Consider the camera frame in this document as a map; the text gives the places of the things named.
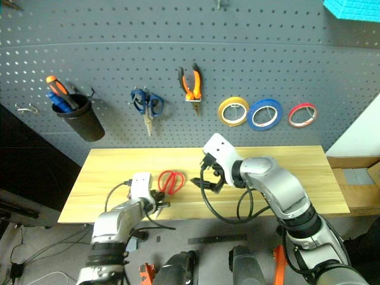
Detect dark rounded shape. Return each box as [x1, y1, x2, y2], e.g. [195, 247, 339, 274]
[228, 244, 267, 285]
[153, 250, 199, 285]

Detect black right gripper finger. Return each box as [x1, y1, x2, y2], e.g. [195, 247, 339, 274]
[209, 174, 226, 194]
[191, 177, 215, 191]

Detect orange bracket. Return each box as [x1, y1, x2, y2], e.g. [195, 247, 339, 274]
[139, 262, 157, 285]
[273, 245, 287, 285]

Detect teal foam block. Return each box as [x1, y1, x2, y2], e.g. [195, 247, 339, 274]
[322, 0, 380, 22]

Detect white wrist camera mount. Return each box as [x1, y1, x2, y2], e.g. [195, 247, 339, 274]
[203, 133, 242, 188]
[129, 172, 153, 201]

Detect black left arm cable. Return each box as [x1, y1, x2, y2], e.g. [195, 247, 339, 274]
[104, 179, 176, 231]

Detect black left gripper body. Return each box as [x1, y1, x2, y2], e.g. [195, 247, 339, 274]
[144, 191, 164, 213]

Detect black cabinet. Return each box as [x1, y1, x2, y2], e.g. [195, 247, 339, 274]
[0, 102, 83, 229]

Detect silver wire double hook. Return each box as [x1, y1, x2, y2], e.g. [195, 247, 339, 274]
[14, 103, 40, 115]

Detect black flat strip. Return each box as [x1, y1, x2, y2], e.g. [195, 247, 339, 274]
[188, 233, 248, 245]

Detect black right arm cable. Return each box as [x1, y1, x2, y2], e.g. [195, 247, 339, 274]
[199, 165, 271, 224]

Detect blue handled scissors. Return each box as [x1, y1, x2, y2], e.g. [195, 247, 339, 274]
[129, 86, 164, 137]

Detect orange and black screwdriver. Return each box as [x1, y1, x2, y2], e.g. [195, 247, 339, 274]
[45, 75, 80, 110]

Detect red tape roll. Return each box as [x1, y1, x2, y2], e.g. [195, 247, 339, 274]
[288, 102, 318, 129]

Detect brown cardboard box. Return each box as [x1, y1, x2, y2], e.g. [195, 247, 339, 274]
[326, 155, 380, 217]

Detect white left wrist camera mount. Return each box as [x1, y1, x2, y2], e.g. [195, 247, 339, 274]
[129, 172, 153, 201]

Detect orange and black pliers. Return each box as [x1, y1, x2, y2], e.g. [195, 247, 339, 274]
[178, 62, 204, 117]

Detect black plastic cup holder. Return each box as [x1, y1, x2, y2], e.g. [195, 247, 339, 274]
[52, 94, 106, 142]

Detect blue tape roll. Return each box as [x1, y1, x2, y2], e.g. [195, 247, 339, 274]
[246, 99, 283, 131]

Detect white panel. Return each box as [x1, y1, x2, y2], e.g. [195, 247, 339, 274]
[325, 100, 380, 158]

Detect grey metal pegboard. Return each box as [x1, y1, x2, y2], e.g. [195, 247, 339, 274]
[0, 0, 380, 167]

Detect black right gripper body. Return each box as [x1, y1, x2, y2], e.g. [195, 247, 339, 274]
[201, 152, 227, 191]

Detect yellow tape roll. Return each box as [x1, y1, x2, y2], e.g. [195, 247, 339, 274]
[218, 96, 250, 128]

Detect red handled scissors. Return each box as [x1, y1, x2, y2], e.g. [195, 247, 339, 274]
[154, 170, 186, 220]

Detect blue handled screwdriver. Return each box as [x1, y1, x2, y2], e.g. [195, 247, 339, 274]
[46, 91, 72, 113]

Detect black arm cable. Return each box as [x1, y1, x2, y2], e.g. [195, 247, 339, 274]
[104, 179, 176, 231]
[199, 165, 271, 224]

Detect black floor cables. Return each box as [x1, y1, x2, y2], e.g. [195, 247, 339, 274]
[8, 225, 90, 285]

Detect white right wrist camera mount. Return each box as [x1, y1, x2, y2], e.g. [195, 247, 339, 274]
[203, 133, 242, 188]

